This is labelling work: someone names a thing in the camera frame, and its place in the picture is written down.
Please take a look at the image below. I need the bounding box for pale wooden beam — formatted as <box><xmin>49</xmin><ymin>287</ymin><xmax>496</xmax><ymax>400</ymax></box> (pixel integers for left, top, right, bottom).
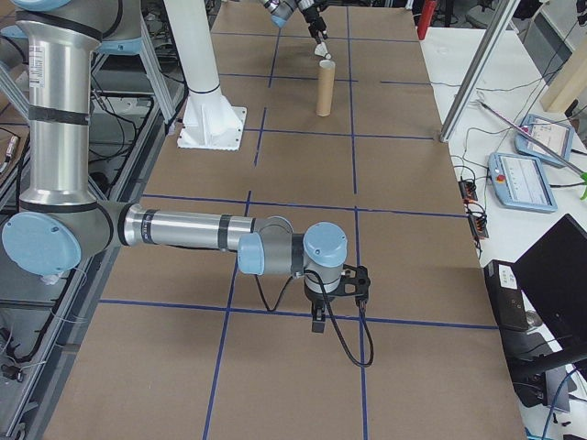
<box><xmin>539</xmin><ymin>43</ymin><xmax>587</xmax><ymax>115</ymax></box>

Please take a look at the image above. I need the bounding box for black laptop screen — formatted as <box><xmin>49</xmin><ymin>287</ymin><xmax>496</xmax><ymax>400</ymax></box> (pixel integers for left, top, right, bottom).
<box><xmin>513</xmin><ymin>213</ymin><xmax>587</xmax><ymax>343</ymax></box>

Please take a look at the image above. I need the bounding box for aluminium frame post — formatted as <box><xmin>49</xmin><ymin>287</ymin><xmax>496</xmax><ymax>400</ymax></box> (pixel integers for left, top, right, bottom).
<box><xmin>438</xmin><ymin>0</ymin><xmax>523</xmax><ymax>144</ymax></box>

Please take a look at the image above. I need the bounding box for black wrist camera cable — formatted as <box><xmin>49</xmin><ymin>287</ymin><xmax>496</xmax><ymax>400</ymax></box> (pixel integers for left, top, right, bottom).
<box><xmin>254</xmin><ymin>269</ymin><xmax>374</xmax><ymax>368</ymax></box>

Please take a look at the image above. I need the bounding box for white pedestal column with plate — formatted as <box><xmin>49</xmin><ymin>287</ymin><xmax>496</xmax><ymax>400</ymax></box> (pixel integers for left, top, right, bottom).
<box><xmin>162</xmin><ymin>0</ymin><xmax>248</xmax><ymax>151</ymax></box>

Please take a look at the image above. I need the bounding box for red tube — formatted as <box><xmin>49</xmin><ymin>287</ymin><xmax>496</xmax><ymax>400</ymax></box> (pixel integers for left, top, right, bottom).
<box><xmin>415</xmin><ymin>0</ymin><xmax>436</xmax><ymax>41</ymax></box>

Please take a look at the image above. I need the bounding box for black box with white label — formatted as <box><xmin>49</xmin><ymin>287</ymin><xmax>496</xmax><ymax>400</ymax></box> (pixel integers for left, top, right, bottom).
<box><xmin>483</xmin><ymin>258</ymin><xmax>529</xmax><ymax>332</ymax></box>

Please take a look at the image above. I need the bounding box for blue teach pendant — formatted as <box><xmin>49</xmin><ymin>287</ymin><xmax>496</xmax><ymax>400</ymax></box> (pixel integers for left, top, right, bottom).
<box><xmin>487</xmin><ymin>151</ymin><xmax>559</xmax><ymax>215</ymax></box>
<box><xmin>513</xmin><ymin>113</ymin><xmax>575</xmax><ymax>162</ymax></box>

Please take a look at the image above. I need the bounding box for brown cardboard tube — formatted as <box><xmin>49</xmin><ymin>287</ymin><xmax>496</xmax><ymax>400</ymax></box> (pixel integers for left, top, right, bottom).
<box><xmin>315</xmin><ymin>59</ymin><xmax>338</xmax><ymax>117</ymax></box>

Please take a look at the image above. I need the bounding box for V-shaped metal bar frame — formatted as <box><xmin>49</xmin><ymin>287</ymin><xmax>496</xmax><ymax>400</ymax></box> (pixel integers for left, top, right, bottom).
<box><xmin>0</xmin><ymin>17</ymin><xmax>189</xmax><ymax>440</ymax></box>

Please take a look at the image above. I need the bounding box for blue cable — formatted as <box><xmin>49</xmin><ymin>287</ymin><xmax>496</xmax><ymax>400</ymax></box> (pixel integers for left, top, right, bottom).
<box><xmin>539</xmin><ymin>366</ymin><xmax>580</xmax><ymax>440</ymax></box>

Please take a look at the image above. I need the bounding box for black monitor stand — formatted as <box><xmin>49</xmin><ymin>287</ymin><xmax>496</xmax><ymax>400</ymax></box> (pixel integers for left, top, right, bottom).
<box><xmin>511</xmin><ymin>338</ymin><xmax>587</xmax><ymax>409</ymax></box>

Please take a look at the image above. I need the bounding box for black cable hub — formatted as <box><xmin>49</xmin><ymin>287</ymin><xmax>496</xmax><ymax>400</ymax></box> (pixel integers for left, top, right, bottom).
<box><xmin>459</xmin><ymin>178</ymin><xmax>479</xmax><ymax>204</ymax></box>
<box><xmin>467</xmin><ymin>214</ymin><xmax>491</xmax><ymax>241</ymax></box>

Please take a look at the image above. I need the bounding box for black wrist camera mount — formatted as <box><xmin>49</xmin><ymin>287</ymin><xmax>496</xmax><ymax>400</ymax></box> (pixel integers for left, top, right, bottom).
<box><xmin>330</xmin><ymin>264</ymin><xmax>371</xmax><ymax>304</ymax></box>

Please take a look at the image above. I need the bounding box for silver grabber stick green handle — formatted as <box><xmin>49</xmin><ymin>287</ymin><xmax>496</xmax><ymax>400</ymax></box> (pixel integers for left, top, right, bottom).
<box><xmin>476</xmin><ymin>99</ymin><xmax>587</xmax><ymax>201</ymax></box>

